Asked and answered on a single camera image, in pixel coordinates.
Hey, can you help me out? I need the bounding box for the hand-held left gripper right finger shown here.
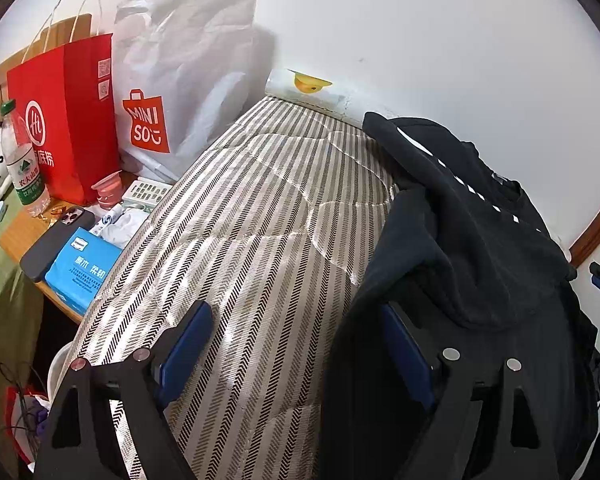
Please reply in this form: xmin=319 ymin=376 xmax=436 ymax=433
xmin=379 ymin=301 xmax=561 ymax=480

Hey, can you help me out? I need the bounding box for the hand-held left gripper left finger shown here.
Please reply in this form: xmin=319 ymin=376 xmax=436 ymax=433
xmin=32 ymin=300 xmax=214 ymax=480

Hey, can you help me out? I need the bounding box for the black sweatshirt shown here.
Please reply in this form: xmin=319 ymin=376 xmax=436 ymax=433
xmin=320 ymin=112 xmax=600 ymax=480

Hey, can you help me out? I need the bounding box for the striped quilted mattress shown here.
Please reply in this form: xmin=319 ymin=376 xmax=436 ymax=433
xmin=32 ymin=95 xmax=401 ymax=480

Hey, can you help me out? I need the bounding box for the blue tissue pack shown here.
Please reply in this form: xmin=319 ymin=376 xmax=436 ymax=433
xmin=45 ymin=227 xmax=123 ymax=317

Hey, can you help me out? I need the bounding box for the crumpled white tissue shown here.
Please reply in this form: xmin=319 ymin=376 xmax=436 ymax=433
xmin=100 ymin=208 xmax=151 ymax=250

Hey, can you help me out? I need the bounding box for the white bucket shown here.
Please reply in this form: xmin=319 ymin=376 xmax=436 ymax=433
xmin=45 ymin=342 xmax=88 ymax=411

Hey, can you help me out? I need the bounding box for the small white tube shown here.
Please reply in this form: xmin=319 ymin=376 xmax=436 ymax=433
xmin=89 ymin=203 xmax=123 ymax=236

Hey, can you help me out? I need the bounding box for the white button remote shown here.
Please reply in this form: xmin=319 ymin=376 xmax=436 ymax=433
xmin=121 ymin=178 xmax=173 ymax=208

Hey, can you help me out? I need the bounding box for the smartphone in dark case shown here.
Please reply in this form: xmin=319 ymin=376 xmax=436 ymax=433
xmin=19 ymin=206 xmax=97 ymax=283

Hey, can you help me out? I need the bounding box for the pink plastic cup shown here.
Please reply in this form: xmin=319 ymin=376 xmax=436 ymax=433
xmin=91 ymin=171 xmax=128 ymax=208

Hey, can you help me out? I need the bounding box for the red plastic bag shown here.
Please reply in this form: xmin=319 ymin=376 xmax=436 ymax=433
xmin=4 ymin=385 xmax=51 ymax=466

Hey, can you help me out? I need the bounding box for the green bedsheet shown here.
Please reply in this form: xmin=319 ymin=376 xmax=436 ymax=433
xmin=0 ymin=187 xmax=46 ymax=461

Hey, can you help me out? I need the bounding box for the wooden nightstand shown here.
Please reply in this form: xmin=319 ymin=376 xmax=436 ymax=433
xmin=0 ymin=170 xmax=136 ymax=325

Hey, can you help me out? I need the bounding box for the clear plastic water bottle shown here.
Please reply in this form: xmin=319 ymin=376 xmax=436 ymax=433
xmin=0 ymin=99 xmax=52 ymax=216

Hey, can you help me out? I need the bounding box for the red paper shopping bag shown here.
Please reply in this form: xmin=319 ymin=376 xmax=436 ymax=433
xmin=6 ymin=0 xmax=122 ymax=206

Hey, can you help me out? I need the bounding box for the white plastic shopping bag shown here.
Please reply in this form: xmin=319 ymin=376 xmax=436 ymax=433
xmin=111 ymin=0 xmax=281 ymax=186

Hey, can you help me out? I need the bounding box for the white rolled mat duck print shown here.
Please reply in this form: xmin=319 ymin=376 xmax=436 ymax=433
xmin=265 ymin=67 xmax=401 ymax=131

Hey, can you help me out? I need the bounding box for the wooden headboard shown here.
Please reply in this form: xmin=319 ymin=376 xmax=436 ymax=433
xmin=0 ymin=14 xmax=93 ymax=111

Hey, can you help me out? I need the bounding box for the brown wooden door frame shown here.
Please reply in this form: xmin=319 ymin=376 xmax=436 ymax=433
xmin=567 ymin=200 xmax=600 ymax=267

